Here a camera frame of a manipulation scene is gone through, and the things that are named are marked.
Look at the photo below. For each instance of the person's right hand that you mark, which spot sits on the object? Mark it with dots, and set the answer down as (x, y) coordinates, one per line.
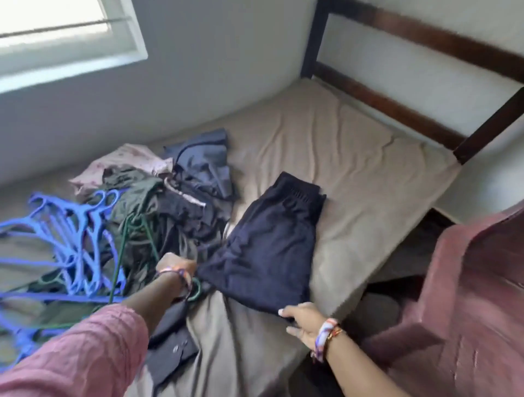
(304, 321)

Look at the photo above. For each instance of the person's left hand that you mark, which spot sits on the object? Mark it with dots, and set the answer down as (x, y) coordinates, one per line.
(176, 266)

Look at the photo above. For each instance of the grey button shirt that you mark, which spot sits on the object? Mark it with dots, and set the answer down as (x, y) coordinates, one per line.
(172, 348)

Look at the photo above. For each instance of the navy blue shorts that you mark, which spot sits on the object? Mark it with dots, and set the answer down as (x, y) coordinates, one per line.
(270, 245)

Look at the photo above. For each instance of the olive green button shirt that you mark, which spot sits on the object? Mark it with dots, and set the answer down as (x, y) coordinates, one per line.
(131, 192)

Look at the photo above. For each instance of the blue striped shirt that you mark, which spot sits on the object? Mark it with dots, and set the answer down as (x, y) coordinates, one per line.
(205, 159)

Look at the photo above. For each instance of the pile of blue hangers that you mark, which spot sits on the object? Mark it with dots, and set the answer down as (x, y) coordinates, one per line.
(65, 237)

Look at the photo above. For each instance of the pink floral striped garment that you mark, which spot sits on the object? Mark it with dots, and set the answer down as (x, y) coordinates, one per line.
(123, 159)

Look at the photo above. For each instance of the person's right forearm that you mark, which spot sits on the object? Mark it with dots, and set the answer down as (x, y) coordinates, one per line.
(360, 372)

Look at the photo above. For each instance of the bed with beige sheet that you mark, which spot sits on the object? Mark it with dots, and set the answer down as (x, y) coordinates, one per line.
(368, 180)

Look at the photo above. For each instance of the dark wooden bed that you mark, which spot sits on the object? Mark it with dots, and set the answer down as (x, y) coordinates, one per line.
(409, 29)

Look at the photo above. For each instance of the striped orange purple bangle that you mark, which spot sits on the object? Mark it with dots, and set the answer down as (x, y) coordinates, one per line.
(178, 276)

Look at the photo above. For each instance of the striped white purple bangle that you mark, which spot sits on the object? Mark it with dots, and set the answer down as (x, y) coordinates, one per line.
(323, 335)

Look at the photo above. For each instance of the maroon plastic chair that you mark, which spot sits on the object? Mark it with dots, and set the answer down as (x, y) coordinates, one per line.
(475, 311)

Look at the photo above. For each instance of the white framed window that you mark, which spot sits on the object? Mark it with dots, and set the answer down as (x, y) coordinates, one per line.
(57, 41)

